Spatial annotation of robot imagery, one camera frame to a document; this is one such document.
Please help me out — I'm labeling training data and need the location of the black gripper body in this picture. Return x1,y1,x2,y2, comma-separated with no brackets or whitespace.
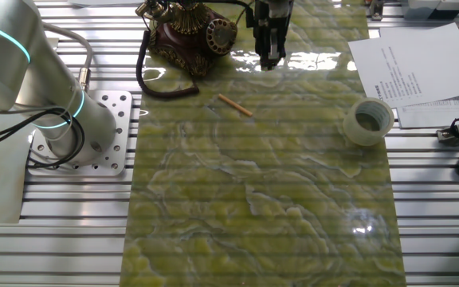
252,0,295,55

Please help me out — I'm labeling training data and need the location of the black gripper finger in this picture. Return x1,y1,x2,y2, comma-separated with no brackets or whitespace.
258,37,273,72
275,36,288,61

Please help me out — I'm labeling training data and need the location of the antique red rotary phone base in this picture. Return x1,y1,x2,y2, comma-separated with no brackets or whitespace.
146,0,239,77

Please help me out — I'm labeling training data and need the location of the brass and red phone handset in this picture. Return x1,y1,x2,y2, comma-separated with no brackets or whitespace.
135,0,177,24

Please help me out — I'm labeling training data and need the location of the clear packing tape roll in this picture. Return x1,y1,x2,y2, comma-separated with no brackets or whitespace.
342,97,395,147

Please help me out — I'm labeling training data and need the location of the green marble pattern mat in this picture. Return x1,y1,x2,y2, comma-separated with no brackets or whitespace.
120,0,408,287

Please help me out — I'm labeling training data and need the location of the grey metal block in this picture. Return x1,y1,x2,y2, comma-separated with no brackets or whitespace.
400,0,459,21

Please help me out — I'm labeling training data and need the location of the printed instruction paper sheet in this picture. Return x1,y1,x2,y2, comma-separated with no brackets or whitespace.
347,22,459,108

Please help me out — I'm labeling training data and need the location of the paper sheet with table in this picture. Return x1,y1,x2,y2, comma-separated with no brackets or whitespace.
396,98,459,129

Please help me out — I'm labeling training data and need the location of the dark red coiled phone cord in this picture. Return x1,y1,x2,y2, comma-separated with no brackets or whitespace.
135,29,201,100

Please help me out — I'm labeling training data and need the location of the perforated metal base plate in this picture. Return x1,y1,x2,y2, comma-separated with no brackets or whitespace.
27,89,134,177

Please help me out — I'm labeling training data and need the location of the grey robot hose with connector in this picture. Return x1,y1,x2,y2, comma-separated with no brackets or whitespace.
40,22,94,93

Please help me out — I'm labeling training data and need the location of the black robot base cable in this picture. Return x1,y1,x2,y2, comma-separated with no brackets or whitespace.
0,105,86,168

